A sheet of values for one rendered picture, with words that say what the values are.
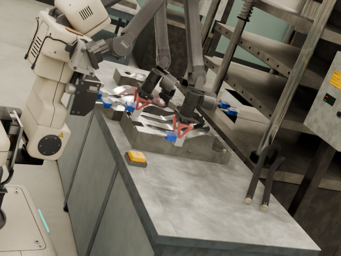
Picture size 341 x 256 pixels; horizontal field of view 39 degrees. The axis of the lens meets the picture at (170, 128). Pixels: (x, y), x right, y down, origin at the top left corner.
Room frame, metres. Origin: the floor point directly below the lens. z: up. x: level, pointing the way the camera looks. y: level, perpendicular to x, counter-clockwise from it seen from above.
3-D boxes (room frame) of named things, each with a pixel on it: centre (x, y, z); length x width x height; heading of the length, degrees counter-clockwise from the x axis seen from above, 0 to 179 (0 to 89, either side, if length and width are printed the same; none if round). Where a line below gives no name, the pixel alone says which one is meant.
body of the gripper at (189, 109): (1.95, -0.04, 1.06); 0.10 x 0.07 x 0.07; 26
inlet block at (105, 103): (2.26, 0.35, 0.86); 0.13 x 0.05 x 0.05; 133
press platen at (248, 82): (3.15, -0.62, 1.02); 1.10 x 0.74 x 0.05; 26
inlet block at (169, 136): (1.93, 0.00, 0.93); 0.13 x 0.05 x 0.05; 116
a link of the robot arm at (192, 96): (1.95, -0.05, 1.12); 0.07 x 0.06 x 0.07; 111
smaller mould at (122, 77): (2.92, 0.33, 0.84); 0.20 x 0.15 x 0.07; 116
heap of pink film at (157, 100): (2.48, 0.19, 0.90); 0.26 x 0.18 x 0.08; 133
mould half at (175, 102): (2.49, 0.19, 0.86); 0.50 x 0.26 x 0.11; 133
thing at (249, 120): (3.05, -0.52, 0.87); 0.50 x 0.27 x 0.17; 116
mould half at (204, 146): (2.21, -0.04, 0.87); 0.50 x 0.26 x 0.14; 116
